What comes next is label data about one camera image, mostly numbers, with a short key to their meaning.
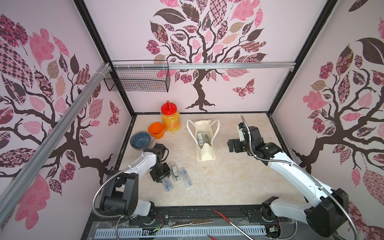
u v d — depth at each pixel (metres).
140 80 1.22
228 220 0.72
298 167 0.47
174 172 0.87
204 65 0.94
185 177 0.86
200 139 0.95
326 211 0.37
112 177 0.43
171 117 1.00
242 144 0.70
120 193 0.43
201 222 0.72
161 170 0.74
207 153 0.92
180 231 0.70
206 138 0.97
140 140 1.02
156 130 1.09
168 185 0.82
